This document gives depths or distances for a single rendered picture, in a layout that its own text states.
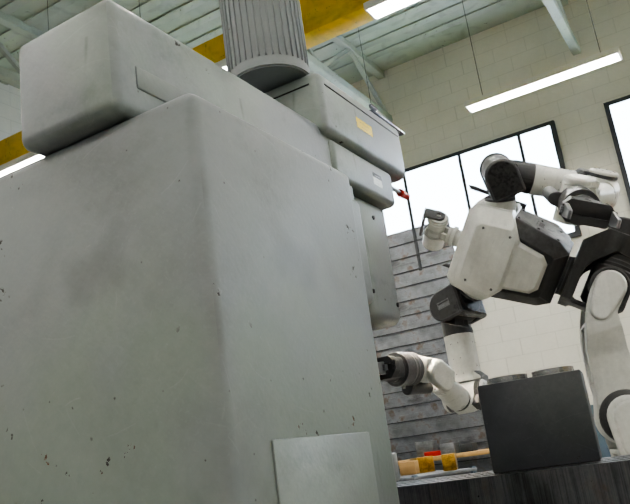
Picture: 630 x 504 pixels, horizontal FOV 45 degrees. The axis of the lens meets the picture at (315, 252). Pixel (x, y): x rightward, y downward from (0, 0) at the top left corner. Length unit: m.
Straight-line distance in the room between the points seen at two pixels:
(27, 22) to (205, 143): 8.38
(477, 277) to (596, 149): 7.60
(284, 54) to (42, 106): 0.68
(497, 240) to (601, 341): 0.39
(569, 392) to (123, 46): 1.11
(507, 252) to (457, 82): 8.46
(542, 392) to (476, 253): 0.61
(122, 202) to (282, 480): 0.47
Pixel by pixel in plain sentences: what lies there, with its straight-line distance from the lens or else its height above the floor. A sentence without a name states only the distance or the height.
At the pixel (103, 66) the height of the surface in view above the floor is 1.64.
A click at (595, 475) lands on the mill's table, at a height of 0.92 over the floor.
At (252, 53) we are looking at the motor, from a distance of 1.80.
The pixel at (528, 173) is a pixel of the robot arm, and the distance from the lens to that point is 2.20.
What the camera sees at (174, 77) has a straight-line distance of 1.33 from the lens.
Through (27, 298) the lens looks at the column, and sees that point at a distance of 1.29.
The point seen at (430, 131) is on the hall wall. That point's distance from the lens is 10.46.
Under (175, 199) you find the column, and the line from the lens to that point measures 1.09.
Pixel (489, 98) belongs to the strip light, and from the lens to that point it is 8.02.
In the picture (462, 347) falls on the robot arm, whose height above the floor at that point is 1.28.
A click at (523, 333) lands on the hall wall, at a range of 9.52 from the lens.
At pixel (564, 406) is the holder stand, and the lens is 1.69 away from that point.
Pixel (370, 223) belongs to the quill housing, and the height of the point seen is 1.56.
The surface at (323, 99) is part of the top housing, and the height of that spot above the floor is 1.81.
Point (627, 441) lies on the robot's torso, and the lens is 2.14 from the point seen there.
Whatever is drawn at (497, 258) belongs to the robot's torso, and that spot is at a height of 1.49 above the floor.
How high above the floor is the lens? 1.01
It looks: 15 degrees up
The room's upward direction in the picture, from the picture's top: 8 degrees counter-clockwise
